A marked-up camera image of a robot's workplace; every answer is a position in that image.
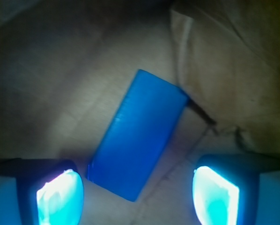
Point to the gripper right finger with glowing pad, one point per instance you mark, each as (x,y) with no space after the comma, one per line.
(237,189)

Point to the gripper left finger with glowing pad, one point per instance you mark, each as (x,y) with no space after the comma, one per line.
(40,192)

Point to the blue rectangular block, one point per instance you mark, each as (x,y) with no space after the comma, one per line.
(137,135)

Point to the brown paper bag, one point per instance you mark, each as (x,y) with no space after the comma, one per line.
(65,65)

